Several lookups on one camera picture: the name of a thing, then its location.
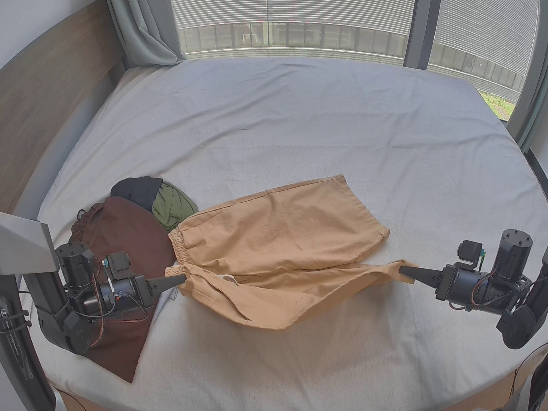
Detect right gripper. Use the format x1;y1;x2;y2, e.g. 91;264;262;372
436;264;494;312

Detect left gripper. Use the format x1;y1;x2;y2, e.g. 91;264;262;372
98;275;154;314

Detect tan shorts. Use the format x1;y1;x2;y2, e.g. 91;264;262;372
167;174;414;331

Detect bed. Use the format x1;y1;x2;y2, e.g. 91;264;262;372
0;0;544;411

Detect white garment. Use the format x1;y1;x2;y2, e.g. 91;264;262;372
148;289;180;331

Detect brown garment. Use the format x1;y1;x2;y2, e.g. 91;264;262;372
70;197;176;384

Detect green garment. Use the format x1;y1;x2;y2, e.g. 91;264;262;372
152;181;200;232

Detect black garment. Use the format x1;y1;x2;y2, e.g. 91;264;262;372
110;177;165;212

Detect grey-green curtain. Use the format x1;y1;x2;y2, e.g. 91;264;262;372
518;15;548;155
103;0;188;67

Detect window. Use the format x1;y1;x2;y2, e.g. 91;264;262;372
165;0;548;144

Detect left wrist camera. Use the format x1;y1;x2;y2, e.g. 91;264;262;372
105;252;131;279

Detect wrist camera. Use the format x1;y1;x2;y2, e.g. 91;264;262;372
105;252;131;279
458;240;486;269

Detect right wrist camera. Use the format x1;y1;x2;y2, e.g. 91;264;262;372
458;240;486;269

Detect black cable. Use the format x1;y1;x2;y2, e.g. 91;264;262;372
509;345;541;411

